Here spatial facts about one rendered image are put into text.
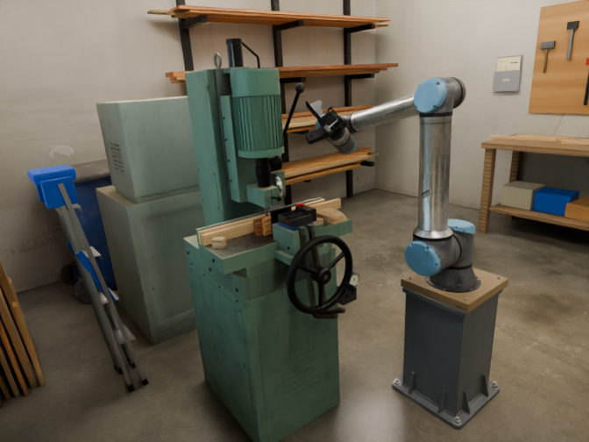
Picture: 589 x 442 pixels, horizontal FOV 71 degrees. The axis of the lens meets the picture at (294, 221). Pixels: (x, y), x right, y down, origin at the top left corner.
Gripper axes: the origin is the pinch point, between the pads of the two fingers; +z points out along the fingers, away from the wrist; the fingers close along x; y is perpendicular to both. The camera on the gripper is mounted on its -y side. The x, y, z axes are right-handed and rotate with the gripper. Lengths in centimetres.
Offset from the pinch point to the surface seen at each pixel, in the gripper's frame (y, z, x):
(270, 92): -6.7, 21.4, -3.6
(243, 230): -49, 2, 20
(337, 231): -23.3, -21.7, 35.3
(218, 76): -18.4, 20.6, -27.9
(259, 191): -34.6, 3.2, 12.4
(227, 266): -55, 16, 35
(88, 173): -142, -44, -123
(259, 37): 6, -164, -235
